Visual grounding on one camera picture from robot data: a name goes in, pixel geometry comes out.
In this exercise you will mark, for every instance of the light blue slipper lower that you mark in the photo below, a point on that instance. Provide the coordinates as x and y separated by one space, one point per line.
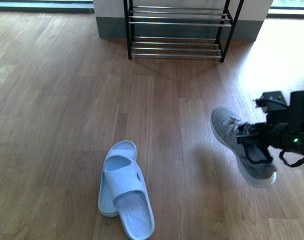
124 148

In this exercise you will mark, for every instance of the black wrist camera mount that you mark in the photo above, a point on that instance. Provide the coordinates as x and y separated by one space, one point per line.
271 101

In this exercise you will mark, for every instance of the grey sneaker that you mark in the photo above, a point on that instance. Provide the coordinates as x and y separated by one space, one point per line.
254 163

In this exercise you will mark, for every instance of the light blue slipper upper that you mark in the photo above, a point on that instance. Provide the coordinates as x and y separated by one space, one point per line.
130 197

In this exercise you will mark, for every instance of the light blue slipper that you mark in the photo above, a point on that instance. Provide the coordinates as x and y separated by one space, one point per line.
124 148
130 197

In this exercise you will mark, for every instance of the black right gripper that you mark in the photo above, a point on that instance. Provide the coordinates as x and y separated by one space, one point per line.
283 129

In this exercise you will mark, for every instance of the black metal shoe rack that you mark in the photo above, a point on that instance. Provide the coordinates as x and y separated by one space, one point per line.
179 32

